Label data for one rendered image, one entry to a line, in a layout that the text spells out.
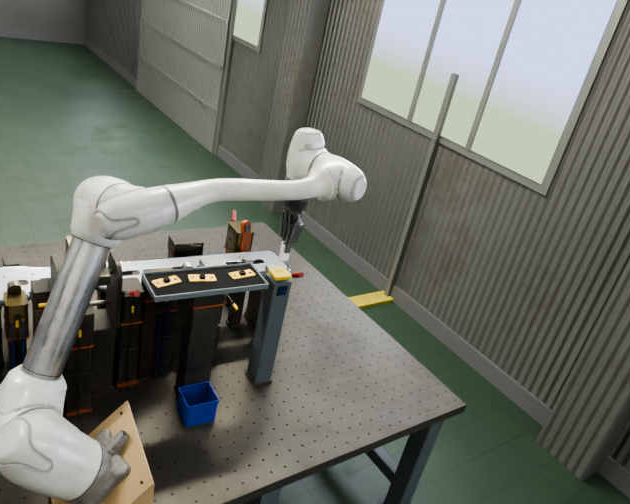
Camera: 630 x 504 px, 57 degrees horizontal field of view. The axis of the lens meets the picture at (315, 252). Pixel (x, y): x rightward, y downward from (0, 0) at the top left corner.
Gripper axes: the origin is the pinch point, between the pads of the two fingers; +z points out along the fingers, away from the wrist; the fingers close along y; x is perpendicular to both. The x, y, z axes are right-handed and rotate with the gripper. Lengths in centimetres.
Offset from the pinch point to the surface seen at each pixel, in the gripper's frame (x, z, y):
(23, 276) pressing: 74, 24, 37
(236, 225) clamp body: -8, 18, 54
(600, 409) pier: -176, 82, -42
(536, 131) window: -183, -28, 60
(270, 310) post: 3.1, 20.9, -3.3
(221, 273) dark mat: 20.1, 8.3, 3.0
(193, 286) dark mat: 31.5, 8.3, -2.6
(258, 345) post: 3.6, 37.4, -1.1
